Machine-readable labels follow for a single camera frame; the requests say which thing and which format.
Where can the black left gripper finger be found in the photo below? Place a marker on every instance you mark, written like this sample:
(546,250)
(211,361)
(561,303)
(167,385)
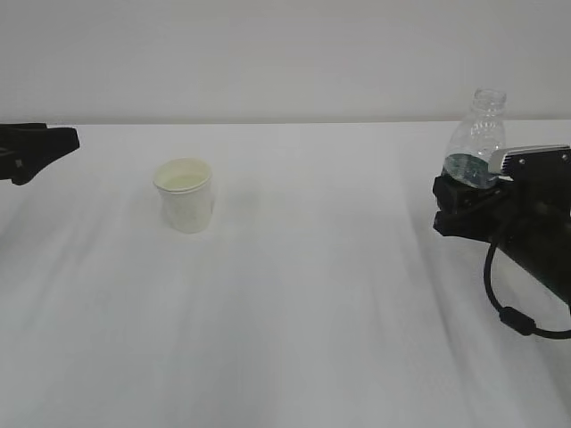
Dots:
(28,148)

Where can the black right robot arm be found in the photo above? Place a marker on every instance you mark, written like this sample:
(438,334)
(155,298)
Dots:
(550,269)

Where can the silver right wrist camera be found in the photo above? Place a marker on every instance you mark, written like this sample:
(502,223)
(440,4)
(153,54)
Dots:
(536,163)

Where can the white paper cup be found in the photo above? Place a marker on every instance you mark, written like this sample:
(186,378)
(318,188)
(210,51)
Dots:
(184,186)

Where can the clear water bottle green label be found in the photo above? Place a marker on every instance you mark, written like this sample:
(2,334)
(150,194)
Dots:
(477,136)

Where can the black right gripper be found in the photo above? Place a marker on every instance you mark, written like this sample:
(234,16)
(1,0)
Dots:
(531,216)

